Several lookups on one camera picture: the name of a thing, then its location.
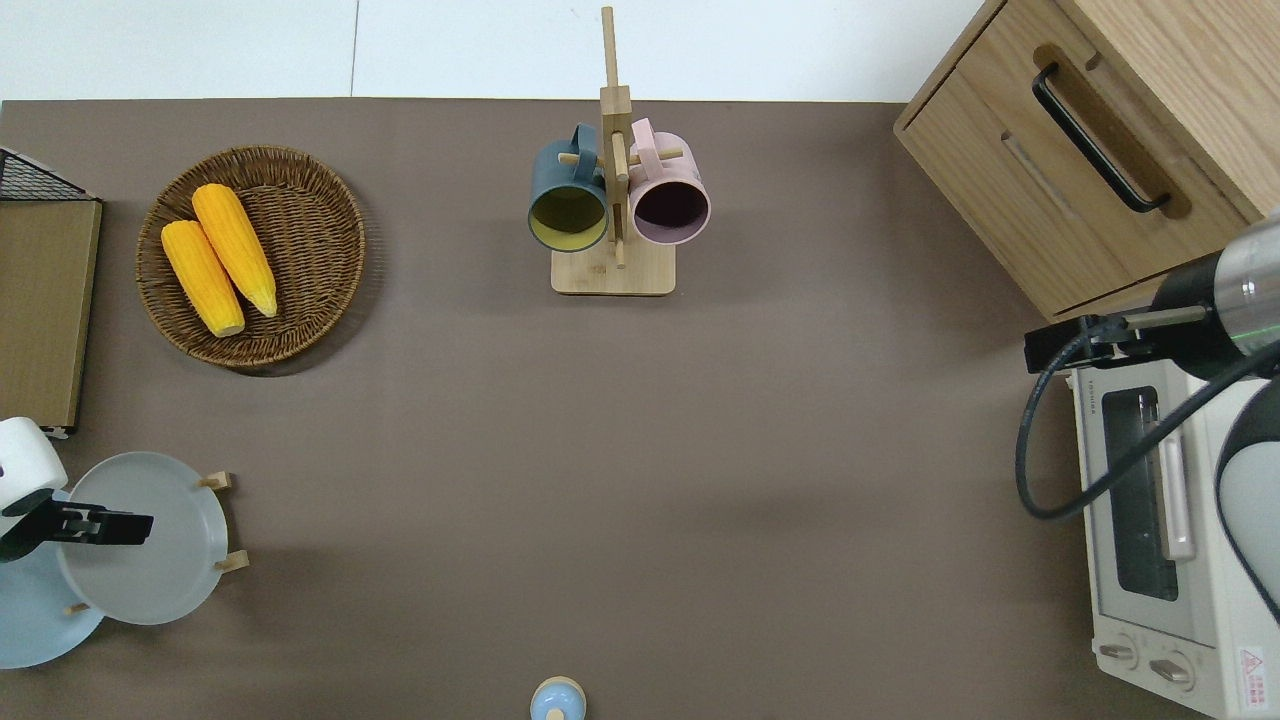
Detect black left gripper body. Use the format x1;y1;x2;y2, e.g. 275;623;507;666
0;488;61;563

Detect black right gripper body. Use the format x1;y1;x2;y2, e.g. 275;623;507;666
1024;315;1142;375

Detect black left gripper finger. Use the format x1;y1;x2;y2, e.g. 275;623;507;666
58;506;154;547

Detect gray plate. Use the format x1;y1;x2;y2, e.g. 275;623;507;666
55;451;230;627

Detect light blue plate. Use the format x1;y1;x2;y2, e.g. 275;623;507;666
0;490;106;669

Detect wooden plate rack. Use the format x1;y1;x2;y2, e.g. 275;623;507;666
63;470;251;617

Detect wooden mug rack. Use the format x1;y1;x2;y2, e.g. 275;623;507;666
551;5;685;297

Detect wooden cabinet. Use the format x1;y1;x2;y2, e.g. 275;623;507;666
893;0;1280;321

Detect wooden board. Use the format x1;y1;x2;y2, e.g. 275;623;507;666
0;198;104;433

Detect yellow corn cob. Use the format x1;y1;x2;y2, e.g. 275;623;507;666
160;220;246;338
192;183;279;319

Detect white toaster oven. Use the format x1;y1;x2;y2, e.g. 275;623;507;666
1070;355;1280;720

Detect round wicker basket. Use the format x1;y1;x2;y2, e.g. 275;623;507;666
135;145;367;369

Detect pink mug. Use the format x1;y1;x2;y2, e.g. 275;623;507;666
628;118;712;246

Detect brown table mat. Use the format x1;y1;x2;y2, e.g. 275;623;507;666
0;97;1211;720

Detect blue bell wooden base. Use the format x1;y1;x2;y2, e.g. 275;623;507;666
529;676;588;720

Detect dark blue mug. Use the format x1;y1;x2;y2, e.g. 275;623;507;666
527;123;609;253

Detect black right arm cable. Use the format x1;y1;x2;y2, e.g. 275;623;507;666
1015;320;1280;521

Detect black cabinet drawer handle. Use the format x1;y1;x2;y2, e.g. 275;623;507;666
1032;63;1171;214

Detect black wire basket white liner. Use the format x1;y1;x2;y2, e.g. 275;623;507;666
0;147;104;439

